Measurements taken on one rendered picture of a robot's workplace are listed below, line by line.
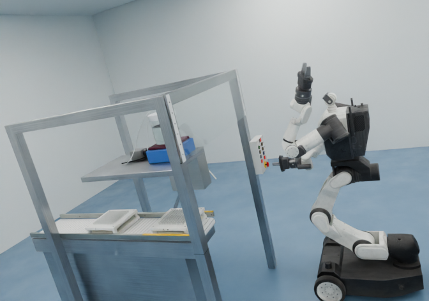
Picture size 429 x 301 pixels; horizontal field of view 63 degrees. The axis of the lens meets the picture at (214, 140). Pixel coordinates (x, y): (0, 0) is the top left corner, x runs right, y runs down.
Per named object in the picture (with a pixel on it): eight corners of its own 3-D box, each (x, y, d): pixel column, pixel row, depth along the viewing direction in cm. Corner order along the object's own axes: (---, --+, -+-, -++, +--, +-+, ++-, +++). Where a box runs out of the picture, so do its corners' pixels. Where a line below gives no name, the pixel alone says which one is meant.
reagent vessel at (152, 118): (186, 136, 201) (178, 104, 197) (173, 144, 188) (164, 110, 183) (164, 139, 208) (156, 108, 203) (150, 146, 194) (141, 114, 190)
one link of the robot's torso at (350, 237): (379, 236, 246) (322, 195, 254) (380, 253, 229) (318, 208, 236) (364, 250, 254) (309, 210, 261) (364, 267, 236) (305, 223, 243)
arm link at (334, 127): (327, 145, 209) (348, 132, 205) (326, 144, 201) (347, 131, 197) (316, 129, 212) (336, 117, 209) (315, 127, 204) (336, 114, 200)
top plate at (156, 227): (150, 231, 203) (149, 227, 202) (171, 210, 224) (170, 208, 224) (186, 231, 192) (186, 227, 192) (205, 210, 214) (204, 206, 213)
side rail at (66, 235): (195, 239, 191) (194, 234, 190) (194, 241, 190) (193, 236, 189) (32, 236, 248) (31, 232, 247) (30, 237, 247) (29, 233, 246)
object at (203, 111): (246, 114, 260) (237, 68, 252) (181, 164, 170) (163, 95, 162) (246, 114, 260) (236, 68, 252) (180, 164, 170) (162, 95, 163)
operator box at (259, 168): (269, 166, 278) (262, 134, 272) (263, 174, 263) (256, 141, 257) (261, 166, 280) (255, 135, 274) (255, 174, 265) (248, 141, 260)
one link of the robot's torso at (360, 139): (373, 146, 237) (366, 94, 228) (374, 164, 207) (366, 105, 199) (327, 150, 249) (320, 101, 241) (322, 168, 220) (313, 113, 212)
